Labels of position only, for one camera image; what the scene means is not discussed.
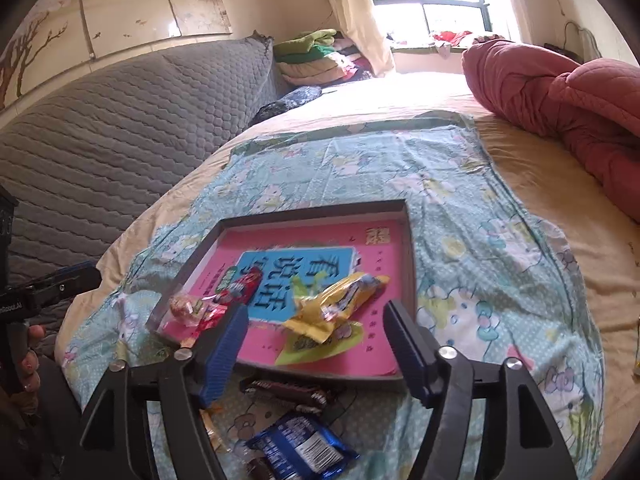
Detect red quilt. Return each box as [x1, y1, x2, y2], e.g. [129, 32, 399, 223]
[461, 39, 640, 223]

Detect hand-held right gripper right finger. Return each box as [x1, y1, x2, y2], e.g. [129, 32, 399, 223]
[382, 300, 568, 480]

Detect orange snack packet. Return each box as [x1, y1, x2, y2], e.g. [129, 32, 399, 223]
[200, 407, 226, 453]

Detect grey quilted headboard cover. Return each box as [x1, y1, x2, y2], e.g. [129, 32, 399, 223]
[0, 37, 281, 286]

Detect dark brown chocolate bar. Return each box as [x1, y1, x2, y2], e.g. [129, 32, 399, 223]
[240, 379, 335, 413]

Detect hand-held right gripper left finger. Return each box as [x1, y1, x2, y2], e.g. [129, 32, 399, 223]
[80, 304, 250, 480]

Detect dark blue patterned pillow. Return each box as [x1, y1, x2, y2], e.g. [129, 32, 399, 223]
[250, 85, 323, 126]

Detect chocolate cake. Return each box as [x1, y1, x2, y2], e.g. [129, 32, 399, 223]
[247, 455, 273, 480]

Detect person's left hand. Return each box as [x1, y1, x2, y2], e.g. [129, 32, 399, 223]
[19, 324, 47, 397]

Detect cream curtain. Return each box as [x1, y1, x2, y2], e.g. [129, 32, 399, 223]
[317, 0, 396, 76]

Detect clothes on window sill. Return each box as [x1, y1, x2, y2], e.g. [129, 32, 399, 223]
[430, 30, 506, 56]

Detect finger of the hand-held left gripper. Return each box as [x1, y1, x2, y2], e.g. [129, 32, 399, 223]
[22, 277, 101, 313]
[52, 261, 101, 286]

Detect painted wall panel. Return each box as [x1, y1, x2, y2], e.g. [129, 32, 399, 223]
[0, 0, 233, 111]

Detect blue cookie packet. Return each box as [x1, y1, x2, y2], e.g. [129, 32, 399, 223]
[245, 412, 360, 480]

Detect cartoon cat printed blanket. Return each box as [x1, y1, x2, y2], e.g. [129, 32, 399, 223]
[65, 115, 606, 480]

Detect beige bed sheet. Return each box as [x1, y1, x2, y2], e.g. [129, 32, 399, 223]
[55, 72, 640, 386]

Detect pile of folded blankets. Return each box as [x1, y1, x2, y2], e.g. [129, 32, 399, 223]
[272, 29, 373, 86]

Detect red candy packet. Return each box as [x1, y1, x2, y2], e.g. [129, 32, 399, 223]
[190, 266, 264, 348]

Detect shallow grey cardboard box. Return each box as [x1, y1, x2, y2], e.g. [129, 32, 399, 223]
[146, 199, 420, 393]

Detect yellow snack packet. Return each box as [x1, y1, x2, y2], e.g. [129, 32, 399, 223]
[282, 272, 391, 343]

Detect clear candy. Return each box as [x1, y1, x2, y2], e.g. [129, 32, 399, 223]
[167, 294, 205, 325]

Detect light green snack packet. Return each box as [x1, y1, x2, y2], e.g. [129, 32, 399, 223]
[274, 322, 366, 367]

